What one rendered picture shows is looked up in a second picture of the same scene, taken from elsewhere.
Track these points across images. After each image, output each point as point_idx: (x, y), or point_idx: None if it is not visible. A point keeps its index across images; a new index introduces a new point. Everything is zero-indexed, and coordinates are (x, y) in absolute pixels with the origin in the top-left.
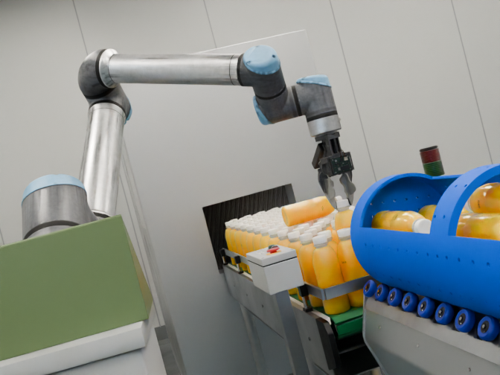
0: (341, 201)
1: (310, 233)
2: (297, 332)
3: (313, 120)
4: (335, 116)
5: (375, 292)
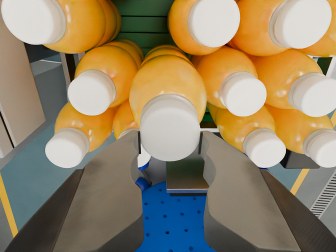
0: (162, 160)
1: (48, 35)
2: (55, 55)
3: None
4: None
5: (136, 181)
